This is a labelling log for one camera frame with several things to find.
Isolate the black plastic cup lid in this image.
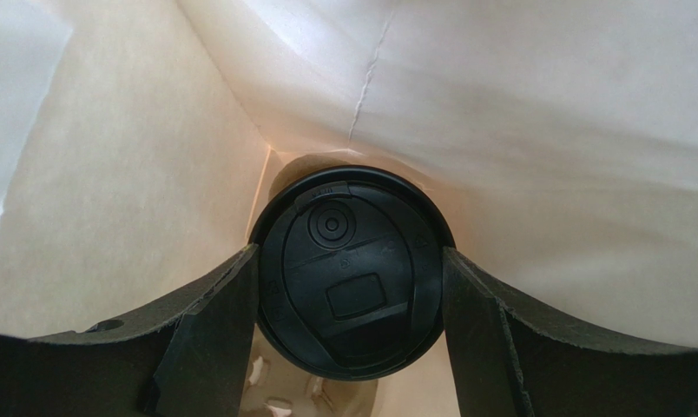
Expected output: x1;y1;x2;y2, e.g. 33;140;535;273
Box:
249;165;455;381

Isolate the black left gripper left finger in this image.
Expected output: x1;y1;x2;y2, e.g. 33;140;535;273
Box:
0;245;259;416

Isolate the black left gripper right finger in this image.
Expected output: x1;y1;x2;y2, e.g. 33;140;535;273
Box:
443;248;698;416

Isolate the kraft paper takeout bag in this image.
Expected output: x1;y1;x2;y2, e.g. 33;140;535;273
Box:
0;1;698;416

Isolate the pulp cardboard cup carrier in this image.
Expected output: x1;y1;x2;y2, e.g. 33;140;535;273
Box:
239;328;379;417

